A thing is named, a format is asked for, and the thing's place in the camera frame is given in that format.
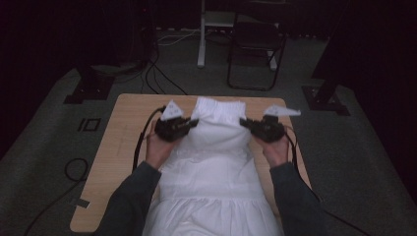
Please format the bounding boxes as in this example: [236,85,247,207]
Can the right hand-held gripper cable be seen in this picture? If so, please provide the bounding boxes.
[283,126,373,236]

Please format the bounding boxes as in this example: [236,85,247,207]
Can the black floor cables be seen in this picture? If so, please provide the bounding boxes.
[140,48,189,96]

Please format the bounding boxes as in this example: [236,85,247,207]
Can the white dress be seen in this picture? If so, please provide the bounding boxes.
[141,95,285,236]

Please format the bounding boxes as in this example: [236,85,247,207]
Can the black stand base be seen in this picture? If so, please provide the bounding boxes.
[63,63,116,105]
[301,78,351,117]

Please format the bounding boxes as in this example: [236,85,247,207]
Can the white metal desk frame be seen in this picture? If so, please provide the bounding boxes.
[196,0,279,72]

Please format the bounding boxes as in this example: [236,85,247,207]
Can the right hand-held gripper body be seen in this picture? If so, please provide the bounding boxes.
[254,103,302,144]

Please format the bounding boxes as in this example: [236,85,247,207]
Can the black looped floor cable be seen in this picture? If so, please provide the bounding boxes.
[23,157,90,236]

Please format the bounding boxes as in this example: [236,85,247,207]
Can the left hand-held gripper cable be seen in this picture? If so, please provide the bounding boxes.
[131,105,167,174]

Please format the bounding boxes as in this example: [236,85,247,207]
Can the black folding chair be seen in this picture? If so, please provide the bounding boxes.
[226,20,288,92]

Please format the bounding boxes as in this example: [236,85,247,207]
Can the grey tape strip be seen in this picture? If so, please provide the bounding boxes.
[70,197,90,209]

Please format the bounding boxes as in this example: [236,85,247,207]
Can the person's right hand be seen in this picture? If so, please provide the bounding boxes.
[254,132,291,169]

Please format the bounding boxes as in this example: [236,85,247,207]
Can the hand-held gripper cable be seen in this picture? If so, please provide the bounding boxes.
[131,105,167,174]
[283,126,373,236]

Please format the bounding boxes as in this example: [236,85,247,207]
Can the person's left hand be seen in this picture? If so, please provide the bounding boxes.
[145,126,181,172]

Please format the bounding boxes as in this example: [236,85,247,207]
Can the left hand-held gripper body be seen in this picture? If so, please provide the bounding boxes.
[153,99,185,143]

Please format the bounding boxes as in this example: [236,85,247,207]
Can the white floor cable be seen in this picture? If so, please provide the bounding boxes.
[156,29,202,47]

